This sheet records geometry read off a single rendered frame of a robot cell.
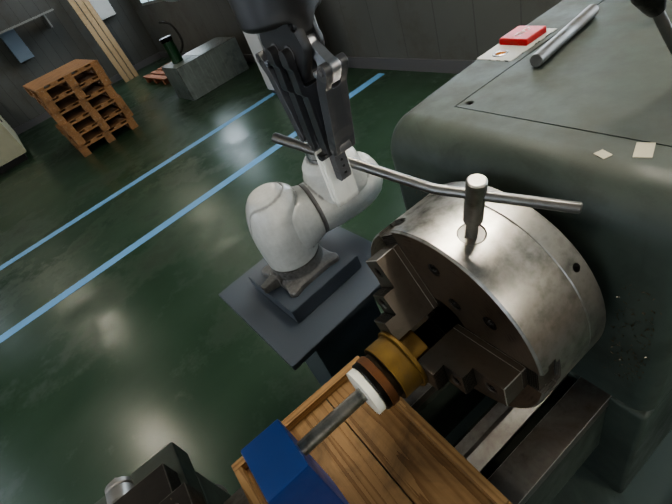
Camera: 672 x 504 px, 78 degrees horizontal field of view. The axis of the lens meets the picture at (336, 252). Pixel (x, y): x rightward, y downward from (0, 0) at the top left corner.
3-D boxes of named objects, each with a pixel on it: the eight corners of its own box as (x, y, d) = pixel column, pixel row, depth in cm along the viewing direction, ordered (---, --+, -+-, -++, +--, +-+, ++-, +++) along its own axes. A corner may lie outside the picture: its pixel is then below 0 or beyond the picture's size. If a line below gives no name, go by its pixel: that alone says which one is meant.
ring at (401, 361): (388, 307, 59) (339, 349, 57) (436, 343, 52) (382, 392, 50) (402, 344, 65) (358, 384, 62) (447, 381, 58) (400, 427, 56)
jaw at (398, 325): (437, 290, 63) (394, 225, 61) (456, 291, 58) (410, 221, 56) (383, 336, 60) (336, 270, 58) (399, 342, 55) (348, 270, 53)
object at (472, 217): (480, 243, 52) (490, 173, 43) (477, 257, 50) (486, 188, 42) (462, 240, 52) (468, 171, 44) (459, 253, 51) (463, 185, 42)
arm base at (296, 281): (251, 282, 126) (243, 269, 122) (305, 237, 133) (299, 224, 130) (283, 308, 113) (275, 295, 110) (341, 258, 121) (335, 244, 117)
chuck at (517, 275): (413, 280, 84) (404, 158, 59) (557, 395, 66) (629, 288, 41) (380, 307, 81) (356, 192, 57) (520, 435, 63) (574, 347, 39)
